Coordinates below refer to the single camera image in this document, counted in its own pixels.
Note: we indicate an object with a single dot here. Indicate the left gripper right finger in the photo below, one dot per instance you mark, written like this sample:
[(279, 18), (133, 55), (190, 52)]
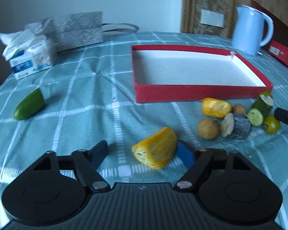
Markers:
[(201, 164)]

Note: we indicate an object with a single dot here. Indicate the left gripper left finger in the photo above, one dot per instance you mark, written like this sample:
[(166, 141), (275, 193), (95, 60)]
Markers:
[(86, 164)]

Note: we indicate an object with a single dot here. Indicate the green cherry tomato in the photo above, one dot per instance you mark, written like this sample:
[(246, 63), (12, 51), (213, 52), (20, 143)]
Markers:
[(271, 125), (264, 93)]

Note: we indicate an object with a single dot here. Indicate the yellow pepper half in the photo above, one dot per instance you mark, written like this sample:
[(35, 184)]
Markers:
[(157, 150)]

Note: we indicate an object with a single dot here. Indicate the green cucumber chunk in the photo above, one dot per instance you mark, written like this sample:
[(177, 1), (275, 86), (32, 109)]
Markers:
[(260, 109)]

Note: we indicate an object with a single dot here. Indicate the brown longan fruit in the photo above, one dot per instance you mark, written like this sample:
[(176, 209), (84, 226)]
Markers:
[(208, 129)]

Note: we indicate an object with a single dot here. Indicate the small brown longan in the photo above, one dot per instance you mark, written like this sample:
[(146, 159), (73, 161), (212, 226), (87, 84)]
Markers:
[(239, 109)]

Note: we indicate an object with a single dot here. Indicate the yellow pepper piece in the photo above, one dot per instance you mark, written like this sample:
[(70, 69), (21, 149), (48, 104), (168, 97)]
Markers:
[(215, 107)]

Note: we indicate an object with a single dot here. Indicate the red box lid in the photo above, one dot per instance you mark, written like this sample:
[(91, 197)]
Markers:
[(279, 51)]

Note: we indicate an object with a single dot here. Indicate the green cucumber end piece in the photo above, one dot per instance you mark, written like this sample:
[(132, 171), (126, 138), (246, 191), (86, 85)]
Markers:
[(29, 106)]

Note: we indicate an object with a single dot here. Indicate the dark wooden headboard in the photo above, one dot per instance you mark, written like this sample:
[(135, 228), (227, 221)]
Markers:
[(280, 34)]

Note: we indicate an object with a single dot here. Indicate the red shallow cardboard tray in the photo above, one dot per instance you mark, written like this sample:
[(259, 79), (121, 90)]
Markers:
[(173, 73)]

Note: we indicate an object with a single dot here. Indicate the light blue electric kettle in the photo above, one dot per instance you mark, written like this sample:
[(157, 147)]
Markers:
[(253, 30)]

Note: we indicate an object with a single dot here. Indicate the tissue pack with cat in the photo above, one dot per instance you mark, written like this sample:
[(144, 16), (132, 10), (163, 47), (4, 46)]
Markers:
[(27, 53)]

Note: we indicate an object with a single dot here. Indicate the grey patterned paper bag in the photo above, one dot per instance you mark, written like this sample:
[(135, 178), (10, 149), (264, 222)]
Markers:
[(78, 30)]

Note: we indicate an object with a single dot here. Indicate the white wall switch panel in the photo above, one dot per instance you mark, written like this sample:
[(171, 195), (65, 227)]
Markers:
[(212, 18)]

